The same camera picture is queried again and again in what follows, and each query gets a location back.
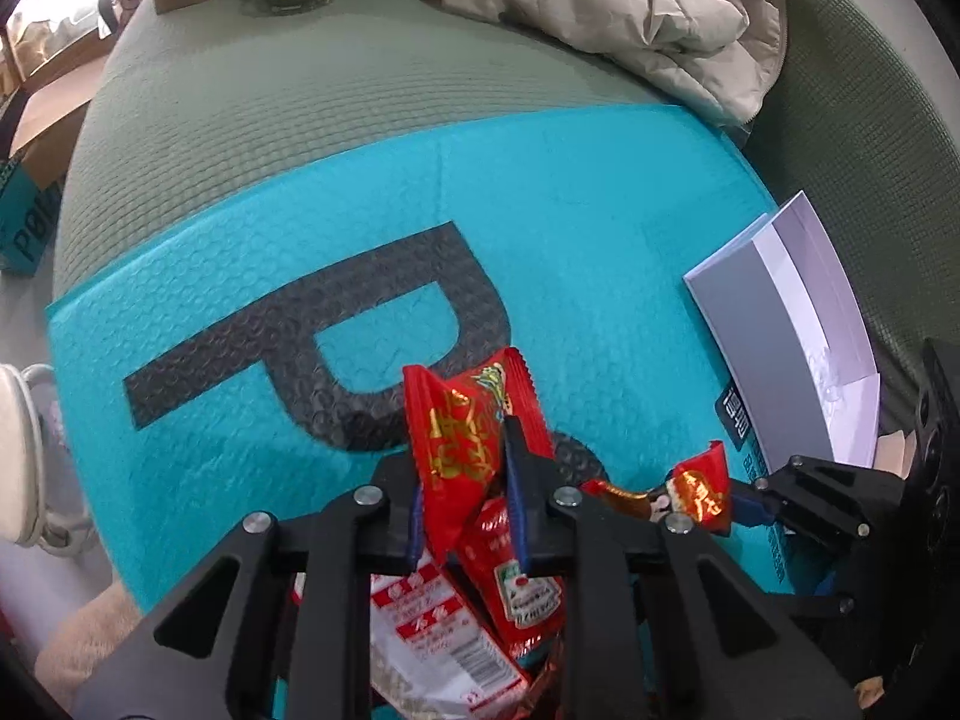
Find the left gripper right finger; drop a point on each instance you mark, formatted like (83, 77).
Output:
(660, 622)

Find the beige puffy jacket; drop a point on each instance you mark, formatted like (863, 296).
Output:
(718, 57)

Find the green sofa bed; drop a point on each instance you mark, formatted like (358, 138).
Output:
(205, 101)

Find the teal cardboard box on floor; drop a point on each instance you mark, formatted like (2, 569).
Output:
(28, 218)

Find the red white barcode packet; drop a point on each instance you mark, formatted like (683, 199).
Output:
(431, 656)

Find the teal bubble mailer mat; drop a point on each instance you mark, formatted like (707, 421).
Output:
(252, 357)

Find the white round stool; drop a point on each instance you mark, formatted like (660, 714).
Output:
(43, 505)

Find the small red gold candy packet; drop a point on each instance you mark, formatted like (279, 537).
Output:
(698, 487)

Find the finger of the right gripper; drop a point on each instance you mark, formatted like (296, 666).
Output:
(750, 509)

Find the white open cardboard box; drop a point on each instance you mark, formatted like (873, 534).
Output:
(785, 318)

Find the large red snack packet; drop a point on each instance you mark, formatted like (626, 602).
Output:
(455, 429)

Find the flat brown cardboard on floor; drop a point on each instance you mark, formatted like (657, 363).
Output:
(46, 135)

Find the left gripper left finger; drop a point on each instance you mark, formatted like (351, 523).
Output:
(275, 600)

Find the red ketchup sachet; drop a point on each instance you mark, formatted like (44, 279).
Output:
(527, 612)

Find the beige paper under box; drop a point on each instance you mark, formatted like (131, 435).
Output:
(895, 452)

